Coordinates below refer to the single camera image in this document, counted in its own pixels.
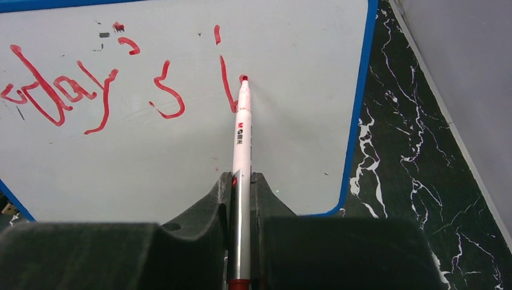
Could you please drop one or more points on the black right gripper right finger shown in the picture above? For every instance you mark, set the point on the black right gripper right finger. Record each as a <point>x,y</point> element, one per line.
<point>334,252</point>

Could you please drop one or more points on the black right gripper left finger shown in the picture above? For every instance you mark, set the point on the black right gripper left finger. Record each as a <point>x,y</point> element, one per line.
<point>187,252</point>

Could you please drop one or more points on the white red whiteboard marker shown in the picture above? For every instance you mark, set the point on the white red whiteboard marker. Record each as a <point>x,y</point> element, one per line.
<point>239,258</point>

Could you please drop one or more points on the blue framed whiteboard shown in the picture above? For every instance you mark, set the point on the blue framed whiteboard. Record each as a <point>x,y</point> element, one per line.
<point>125,110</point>

